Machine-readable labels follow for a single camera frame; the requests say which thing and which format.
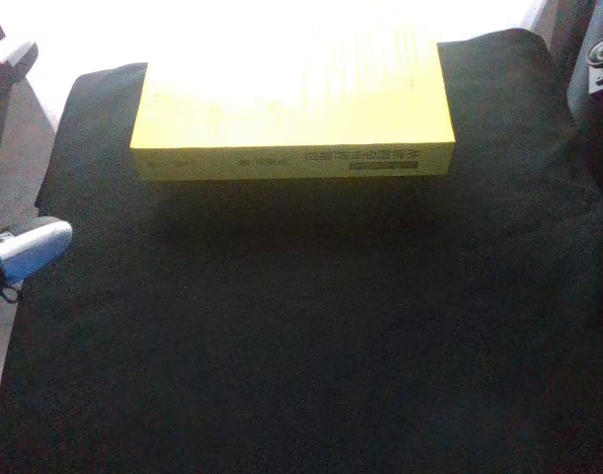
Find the black table cloth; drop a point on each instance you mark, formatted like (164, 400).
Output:
(301, 321)

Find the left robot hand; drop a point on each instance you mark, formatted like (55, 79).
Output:
(34, 247)

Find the thick yellow book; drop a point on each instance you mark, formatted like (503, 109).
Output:
(291, 123)

